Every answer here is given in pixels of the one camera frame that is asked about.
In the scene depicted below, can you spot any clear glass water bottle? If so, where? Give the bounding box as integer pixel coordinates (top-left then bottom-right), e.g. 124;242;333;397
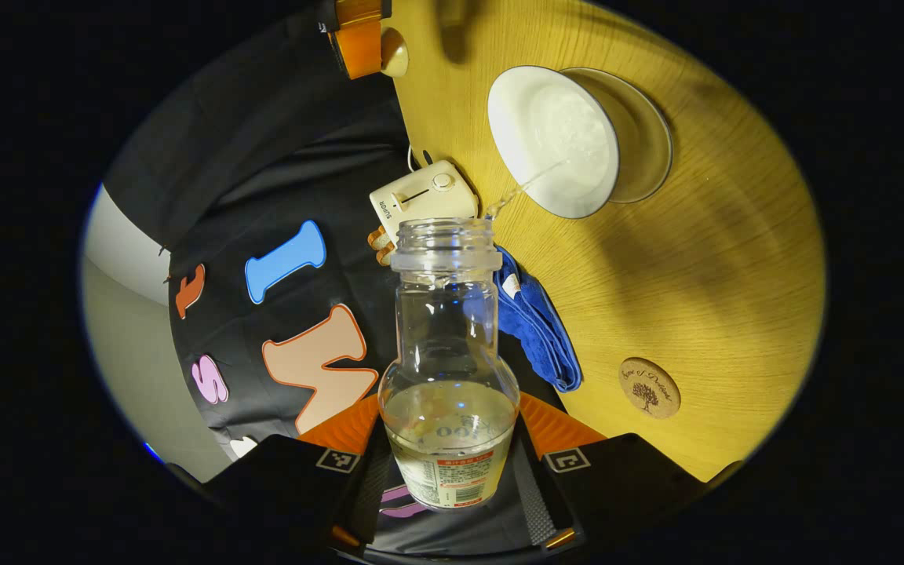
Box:
377;217;522;512

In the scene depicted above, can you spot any white saucer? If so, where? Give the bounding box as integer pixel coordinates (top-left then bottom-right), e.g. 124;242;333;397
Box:
562;67;674;206

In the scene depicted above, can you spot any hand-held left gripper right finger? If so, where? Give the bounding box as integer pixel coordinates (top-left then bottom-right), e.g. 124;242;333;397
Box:
513;391;710;552

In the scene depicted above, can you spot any white porcelain teacup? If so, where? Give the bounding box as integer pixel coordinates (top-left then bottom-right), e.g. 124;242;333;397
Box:
487;64;621;221

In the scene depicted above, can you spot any blue towel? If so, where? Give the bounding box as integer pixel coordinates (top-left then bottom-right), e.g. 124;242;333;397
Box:
493;244;584;394

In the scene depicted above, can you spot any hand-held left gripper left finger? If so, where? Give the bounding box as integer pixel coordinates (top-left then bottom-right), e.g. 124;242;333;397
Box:
199;392;396;554

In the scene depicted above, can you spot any round wooden coaster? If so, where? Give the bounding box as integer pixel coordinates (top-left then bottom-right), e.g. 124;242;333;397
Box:
618;356;682;420

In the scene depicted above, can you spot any cream toaster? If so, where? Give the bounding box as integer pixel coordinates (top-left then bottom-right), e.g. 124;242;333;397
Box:
368;159;480;245

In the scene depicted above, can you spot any white teacup lid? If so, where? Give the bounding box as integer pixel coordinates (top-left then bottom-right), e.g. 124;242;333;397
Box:
379;27;410;78

